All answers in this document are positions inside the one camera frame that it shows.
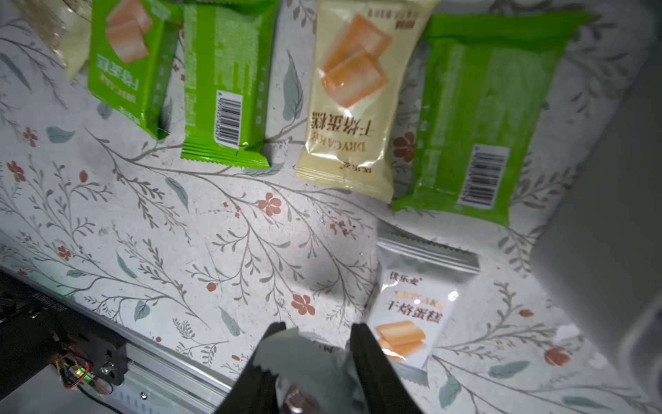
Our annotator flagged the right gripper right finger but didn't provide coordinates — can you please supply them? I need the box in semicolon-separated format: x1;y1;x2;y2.
349;324;422;414

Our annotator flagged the yellow cookie packet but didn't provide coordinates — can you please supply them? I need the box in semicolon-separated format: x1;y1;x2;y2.
296;1;438;203

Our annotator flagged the pale yellow packet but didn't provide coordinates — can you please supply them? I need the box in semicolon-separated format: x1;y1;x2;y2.
13;0;92;82

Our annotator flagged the white cookie packet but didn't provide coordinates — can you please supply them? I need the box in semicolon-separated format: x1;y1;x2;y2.
365;230;480;370

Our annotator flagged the green cookie packet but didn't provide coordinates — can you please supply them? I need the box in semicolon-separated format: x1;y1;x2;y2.
181;1;279;169
392;12;591;226
88;0;184;139

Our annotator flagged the white cookie storage box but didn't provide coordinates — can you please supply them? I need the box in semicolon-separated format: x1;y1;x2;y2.
532;49;661;402

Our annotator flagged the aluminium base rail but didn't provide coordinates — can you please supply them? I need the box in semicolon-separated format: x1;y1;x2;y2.
1;272;233;413

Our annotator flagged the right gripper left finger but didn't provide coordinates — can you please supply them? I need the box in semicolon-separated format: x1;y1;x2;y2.
215;322;286;414

